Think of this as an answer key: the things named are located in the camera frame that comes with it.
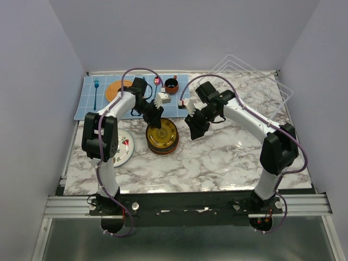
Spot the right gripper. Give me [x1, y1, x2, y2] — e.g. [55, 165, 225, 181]
[184, 107, 218, 141]

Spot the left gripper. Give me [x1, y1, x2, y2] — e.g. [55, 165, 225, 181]
[133, 100, 164, 129]

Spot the plain yellow plate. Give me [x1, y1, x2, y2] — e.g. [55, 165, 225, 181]
[146, 118, 179, 144]

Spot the teal plate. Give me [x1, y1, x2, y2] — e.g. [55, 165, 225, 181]
[147, 141, 179, 148]

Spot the orange plate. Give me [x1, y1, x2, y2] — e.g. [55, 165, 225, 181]
[152, 151, 175, 155]

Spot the watermelon pattern plate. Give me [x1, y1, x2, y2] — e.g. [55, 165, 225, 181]
[113, 128, 135, 168]

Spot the white wire dish rack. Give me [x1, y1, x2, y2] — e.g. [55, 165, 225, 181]
[209, 54, 293, 124]

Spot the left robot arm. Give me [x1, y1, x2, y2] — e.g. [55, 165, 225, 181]
[82, 78, 171, 215]

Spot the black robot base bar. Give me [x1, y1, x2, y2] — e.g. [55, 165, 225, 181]
[88, 190, 283, 227]

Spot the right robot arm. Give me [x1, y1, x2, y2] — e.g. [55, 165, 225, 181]
[178, 82, 299, 213]

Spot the brown ceramic mug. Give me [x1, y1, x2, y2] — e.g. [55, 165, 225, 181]
[164, 75, 179, 95]

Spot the iridescent spoon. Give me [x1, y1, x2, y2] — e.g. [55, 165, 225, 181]
[154, 76, 161, 92]

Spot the woven orange trivet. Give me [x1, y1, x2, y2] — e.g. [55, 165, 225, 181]
[105, 80, 122, 102]

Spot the blue grid placemat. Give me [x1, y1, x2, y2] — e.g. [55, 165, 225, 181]
[74, 73, 190, 121]

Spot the blue fork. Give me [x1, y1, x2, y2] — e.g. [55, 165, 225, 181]
[94, 79, 99, 110]

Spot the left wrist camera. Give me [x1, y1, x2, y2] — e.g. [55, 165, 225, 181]
[154, 92, 171, 109]

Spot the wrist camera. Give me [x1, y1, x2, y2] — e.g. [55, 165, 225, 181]
[154, 92, 171, 109]
[177, 98, 196, 117]

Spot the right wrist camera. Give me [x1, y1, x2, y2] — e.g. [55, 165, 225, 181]
[177, 98, 196, 117]

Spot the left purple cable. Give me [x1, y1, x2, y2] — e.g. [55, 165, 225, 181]
[96, 66, 165, 238]

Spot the purple cable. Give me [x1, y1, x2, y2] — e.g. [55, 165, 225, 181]
[96, 66, 165, 238]
[179, 73, 309, 234]

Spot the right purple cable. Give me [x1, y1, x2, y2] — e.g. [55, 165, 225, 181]
[179, 73, 309, 234]

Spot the aluminium frame rail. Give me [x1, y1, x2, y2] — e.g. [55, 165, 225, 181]
[43, 194, 333, 219]

